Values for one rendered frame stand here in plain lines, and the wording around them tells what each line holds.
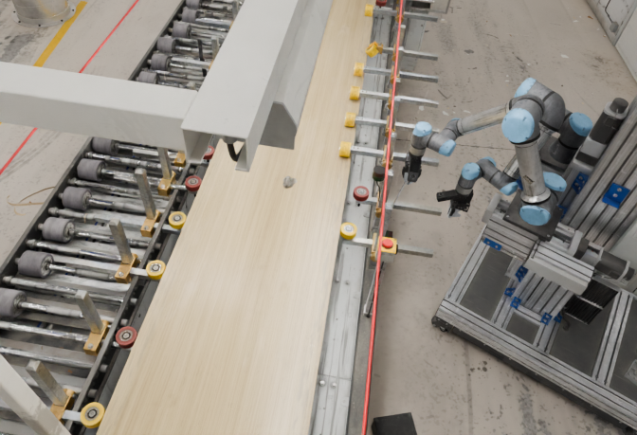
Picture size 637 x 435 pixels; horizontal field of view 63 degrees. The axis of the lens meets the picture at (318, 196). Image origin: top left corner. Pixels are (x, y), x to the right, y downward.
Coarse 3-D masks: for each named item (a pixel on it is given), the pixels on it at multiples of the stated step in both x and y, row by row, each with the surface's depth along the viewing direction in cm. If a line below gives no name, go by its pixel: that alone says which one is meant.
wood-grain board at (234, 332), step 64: (320, 64) 333; (320, 128) 291; (256, 192) 256; (320, 192) 259; (192, 256) 229; (256, 256) 231; (320, 256) 233; (192, 320) 208; (256, 320) 210; (320, 320) 212; (128, 384) 190; (192, 384) 191; (256, 384) 193
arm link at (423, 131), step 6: (420, 126) 230; (426, 126) 230; (414, 132) 232; (420, 132) 229; (426, 132) 228; (432, 132) 231; (414, 138) 233; (420, 138) 231; (426, 138) 230; (414, 144) 235; (420, 144) 233; (426, 144) 231
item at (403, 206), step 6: (372, 198) 264; (366, 204) 265; (372, 204) 264; (396, 204) 263; (402, 204) 263; (408, 204) 263; (414, 204) 263; (408, 210) 264; (414, 210) 263; (420, 210) 263; (426, 210) 262; (432, 210) 261; (438, 210) 262
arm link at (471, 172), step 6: (468, 168) 237; (474, 168) 238; (462, 174) 240; (468, 174) 237; (474, 174) 237; (480, 174) 241; (462, 180) 242; (468, 180) 239; (474, 180) 240; (462, 186) 243; (468, 186) 242
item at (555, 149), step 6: (558, 138) 264; (552, 144) 269; (558, 144) 263; (564, 144) 260; (552, 150) 267; (558, 150) 263; (564, 150) 261; (570, 150) 260; (576, 150) 260; (552, 156) 267; (558, 156) 264; (564, 156) 263; (570, 156) 262; (564, 162) 264; (570, 162) 264
